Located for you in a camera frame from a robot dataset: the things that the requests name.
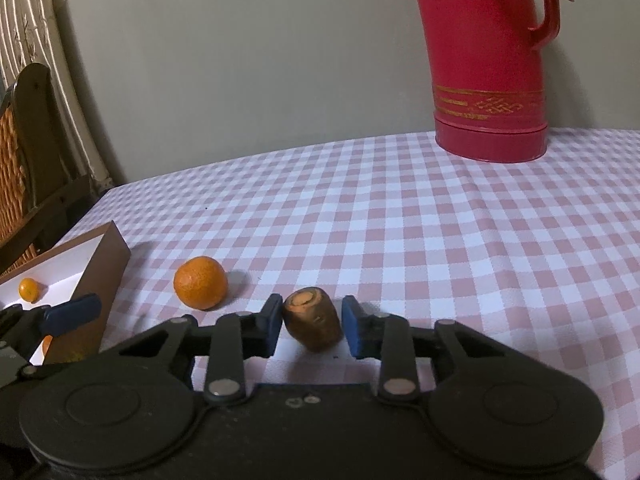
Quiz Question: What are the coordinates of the dark wooden chair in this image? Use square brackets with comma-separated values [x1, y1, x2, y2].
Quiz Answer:
[0, 62, 103, 276]

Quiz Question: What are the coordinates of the red thermos flask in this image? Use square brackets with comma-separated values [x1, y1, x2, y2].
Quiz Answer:
[406, 0, 579, 164]

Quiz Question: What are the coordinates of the brown-skinned carrot piece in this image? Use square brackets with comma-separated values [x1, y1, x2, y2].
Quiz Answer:
[282, 286, 345, 353]

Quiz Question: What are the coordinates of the striped beige curtain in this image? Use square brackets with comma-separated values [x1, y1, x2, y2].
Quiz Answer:
[0, 0, 126, 196]

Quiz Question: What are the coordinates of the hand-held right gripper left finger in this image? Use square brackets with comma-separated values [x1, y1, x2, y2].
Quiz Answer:
[100, 294, 284, 406]

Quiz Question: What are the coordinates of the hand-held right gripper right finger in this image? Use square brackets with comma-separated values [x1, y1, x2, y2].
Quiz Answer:
[341, 295, 522, 405]

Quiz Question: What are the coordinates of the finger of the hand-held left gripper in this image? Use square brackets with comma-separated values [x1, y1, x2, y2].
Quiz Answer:
[36, 293, 103, 337]

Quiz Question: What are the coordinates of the dimpled tangerine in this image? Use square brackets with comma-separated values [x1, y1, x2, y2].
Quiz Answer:
[173, 256, 229, 311]

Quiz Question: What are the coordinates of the pink checked tablecloth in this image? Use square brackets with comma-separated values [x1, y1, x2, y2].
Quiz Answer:
[0, 127, 640, 480]

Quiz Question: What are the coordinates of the cardboard box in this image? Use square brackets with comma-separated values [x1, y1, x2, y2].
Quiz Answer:
[0, 220, 132, 367]

